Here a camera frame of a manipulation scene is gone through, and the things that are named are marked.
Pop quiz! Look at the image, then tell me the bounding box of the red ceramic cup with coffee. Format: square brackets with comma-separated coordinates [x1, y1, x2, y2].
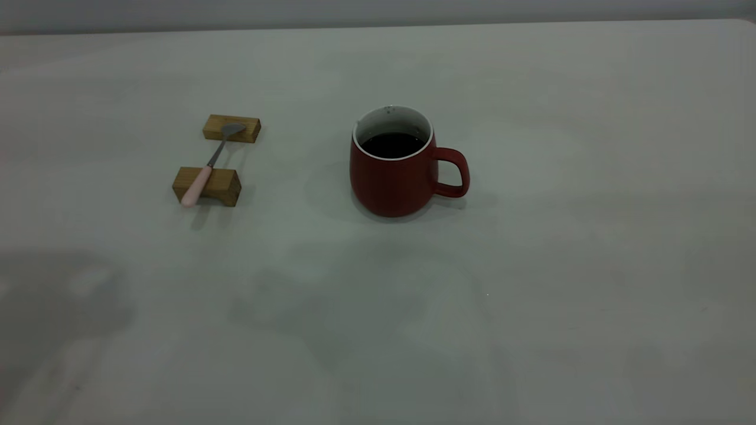
[349, 105, 471, 218]

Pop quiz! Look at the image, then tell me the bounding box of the pink handled metal spoon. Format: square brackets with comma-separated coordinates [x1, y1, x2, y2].
[180, 123, 247, 208]

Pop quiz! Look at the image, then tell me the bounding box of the flat rectangular wooden block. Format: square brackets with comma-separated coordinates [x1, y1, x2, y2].
[203, 115, 262, 143]

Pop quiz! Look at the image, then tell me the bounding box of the arched wooden block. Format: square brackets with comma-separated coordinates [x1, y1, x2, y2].
[172, 166, 242, 207]

